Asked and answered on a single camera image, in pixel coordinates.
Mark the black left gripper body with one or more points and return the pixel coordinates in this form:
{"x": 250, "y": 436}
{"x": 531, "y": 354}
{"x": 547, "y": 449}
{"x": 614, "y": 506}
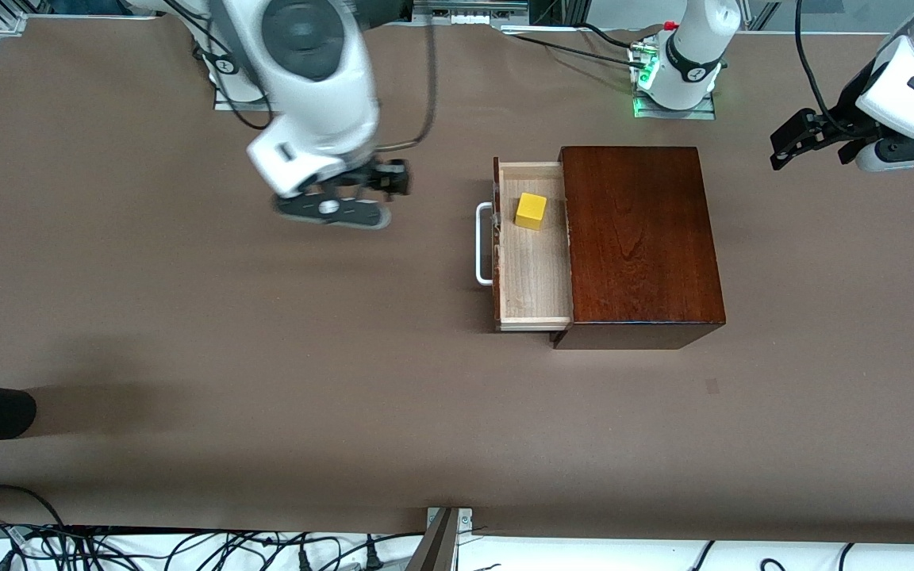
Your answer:
{"x": 843, "y": 111}

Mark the yellow wooden block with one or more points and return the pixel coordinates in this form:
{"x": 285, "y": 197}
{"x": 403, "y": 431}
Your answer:
{"x": 531, "y": 210}

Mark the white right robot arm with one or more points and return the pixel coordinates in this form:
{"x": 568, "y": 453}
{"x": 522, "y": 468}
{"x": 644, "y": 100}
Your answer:
{"x": 322, "y": 87}

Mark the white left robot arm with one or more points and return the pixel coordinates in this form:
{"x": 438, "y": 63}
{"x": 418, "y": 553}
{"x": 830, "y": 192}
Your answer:
{"x": 691, "y": 47}

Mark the grey power strip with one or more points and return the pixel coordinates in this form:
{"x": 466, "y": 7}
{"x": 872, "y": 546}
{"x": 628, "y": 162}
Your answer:
{"x": 469, "y": 11}

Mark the dark brown wooden cabinet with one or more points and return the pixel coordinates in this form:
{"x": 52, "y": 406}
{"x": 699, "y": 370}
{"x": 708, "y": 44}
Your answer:
{"x": 639, "y": 238}

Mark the brown table cover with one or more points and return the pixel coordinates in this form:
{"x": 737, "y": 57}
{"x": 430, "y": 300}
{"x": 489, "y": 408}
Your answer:
{"x": 346, "y": 396}

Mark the dark metal profile bar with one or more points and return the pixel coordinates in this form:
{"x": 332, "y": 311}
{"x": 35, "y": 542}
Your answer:
{"x": 435, "y": 547}

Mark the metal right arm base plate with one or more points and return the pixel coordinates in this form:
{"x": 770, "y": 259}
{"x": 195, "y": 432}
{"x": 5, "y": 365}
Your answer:
{"x": 235, "y": 103}

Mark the grey metal bracket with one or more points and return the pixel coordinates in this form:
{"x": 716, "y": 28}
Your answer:
{"x": 463, "y": 519}

